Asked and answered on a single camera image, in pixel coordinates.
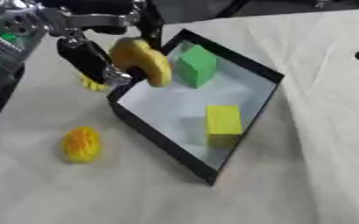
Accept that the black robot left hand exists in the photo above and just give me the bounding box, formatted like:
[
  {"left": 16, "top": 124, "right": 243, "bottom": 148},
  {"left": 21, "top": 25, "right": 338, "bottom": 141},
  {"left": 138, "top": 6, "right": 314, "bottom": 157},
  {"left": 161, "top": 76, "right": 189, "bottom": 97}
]
[{"left": 35, "top": 0, "right": 167, "bottom": 88}]

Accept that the yellow block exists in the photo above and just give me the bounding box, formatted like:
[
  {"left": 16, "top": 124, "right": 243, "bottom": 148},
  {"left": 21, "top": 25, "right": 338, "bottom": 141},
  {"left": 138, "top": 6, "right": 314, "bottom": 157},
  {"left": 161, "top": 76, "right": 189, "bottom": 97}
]
[{"left": 202, "top": 104, "right": 246, "bottom": 149}]

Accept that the green block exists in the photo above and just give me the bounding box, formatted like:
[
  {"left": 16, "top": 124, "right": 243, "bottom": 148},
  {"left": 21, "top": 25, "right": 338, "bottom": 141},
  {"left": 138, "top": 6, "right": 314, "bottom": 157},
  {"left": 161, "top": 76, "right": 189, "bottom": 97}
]
[{"left": 173, "top": 43, "right": 222, "bottom": 89}]

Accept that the yellow curved toy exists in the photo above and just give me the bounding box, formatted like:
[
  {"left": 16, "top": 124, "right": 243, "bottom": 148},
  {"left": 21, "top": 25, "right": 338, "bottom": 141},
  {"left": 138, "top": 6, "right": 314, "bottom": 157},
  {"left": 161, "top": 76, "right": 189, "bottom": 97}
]
[{"left": 109, "top": 37, "right": 175, "bottom": 88}]

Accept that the yellow striped toy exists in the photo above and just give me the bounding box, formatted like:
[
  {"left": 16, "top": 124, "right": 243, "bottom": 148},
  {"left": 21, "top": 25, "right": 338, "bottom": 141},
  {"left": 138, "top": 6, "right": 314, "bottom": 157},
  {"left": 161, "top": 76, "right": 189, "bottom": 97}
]
[{"left": 80, "top": 74, "right": 111, "bottom": 93}]

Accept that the black box with white inside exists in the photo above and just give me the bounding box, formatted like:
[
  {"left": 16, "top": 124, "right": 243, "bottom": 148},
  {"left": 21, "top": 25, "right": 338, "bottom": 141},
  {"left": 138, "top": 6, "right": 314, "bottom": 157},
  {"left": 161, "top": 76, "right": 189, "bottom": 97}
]
[{"left": 106, "top": 28, "right": 285, "bottom": 186}]

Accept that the yellow orange toy fruit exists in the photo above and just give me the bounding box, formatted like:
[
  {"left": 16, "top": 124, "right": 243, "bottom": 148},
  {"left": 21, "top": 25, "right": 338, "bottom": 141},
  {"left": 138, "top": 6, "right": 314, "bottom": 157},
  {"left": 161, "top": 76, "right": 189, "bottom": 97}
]
[{"left": 60, "top": 125, "right": 105, "bottom": 165}]

